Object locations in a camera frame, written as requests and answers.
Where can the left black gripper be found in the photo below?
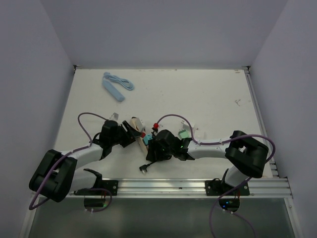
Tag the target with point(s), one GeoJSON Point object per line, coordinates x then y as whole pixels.
{"type": "Point", "coordinates": [130, 136]}

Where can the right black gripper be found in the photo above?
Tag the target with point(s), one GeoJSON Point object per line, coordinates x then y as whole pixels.
{"type": "Point", "coordinates": [153, 145]}

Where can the beige red power strip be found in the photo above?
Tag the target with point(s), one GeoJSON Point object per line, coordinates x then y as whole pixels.
{"type": "Point", "coordinates": [140, 139]}

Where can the green plug adapter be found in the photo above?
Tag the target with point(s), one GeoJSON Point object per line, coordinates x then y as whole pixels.
{"type": "Point", "coordinates": [184, 134]}

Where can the cyan plug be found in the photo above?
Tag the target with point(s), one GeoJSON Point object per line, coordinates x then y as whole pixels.
{"type": "Point", "coordinates": [147, 138]}

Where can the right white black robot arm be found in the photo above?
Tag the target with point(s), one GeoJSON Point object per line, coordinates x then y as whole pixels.
{"type": "Point", "coordinates": [247, 155]}

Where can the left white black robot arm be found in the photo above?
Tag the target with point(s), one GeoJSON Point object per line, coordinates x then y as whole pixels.
{"type": "Point", "coordinates": [60, 173]}

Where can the white square plug adapter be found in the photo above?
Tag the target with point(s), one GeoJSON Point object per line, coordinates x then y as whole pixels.
{"type": "Point", "coordinates": [199, 134]}

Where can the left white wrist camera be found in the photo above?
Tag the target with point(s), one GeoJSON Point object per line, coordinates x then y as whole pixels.
{"type": "Point", "coordinates": [114, 117]}

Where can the aluminium mounting rail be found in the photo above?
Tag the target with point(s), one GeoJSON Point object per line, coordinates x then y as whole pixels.
{"type": "Point", "coordinates": [195, 188]}

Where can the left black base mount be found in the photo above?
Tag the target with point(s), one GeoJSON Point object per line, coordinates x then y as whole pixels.
{"type": "Point", "coordinates": [87, 182]}

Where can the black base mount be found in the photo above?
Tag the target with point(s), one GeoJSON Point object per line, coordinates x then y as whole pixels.
{"type": "Point", "coordinates": [87, 182]}
{"type": "Point", "coordinates": [216, 187]}

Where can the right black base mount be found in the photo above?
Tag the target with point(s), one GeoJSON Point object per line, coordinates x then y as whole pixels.
{"type": "Point", "coordinates": [216, 187]}

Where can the right aluminium side rail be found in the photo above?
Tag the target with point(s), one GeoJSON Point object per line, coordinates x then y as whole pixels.
{"type": "Point", "coordinates": [272, 162]}

